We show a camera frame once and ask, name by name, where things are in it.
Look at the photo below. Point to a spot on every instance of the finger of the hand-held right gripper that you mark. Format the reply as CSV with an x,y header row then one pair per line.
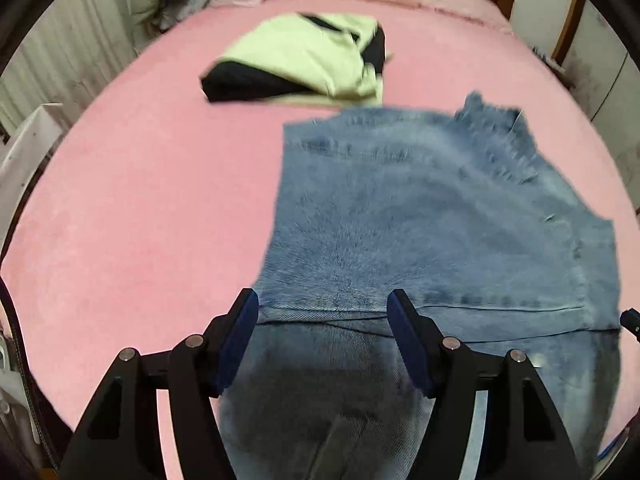
x,y
631,322

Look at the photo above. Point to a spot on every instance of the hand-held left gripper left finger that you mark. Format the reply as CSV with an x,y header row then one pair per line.
x,y
240,340

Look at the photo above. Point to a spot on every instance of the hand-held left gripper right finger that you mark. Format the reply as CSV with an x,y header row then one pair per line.
x,y
407,345

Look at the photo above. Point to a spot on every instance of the blue denim jacket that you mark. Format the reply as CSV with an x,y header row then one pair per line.
x,y
425,210

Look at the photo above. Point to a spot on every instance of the bed with pink sheet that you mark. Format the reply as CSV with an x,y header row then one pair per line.
x,y
150,185

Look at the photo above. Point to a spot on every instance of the green and black folded garment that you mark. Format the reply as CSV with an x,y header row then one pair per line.
x,y
310,55

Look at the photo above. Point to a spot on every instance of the pale floral curtain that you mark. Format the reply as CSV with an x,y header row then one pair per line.
x,y
65,50

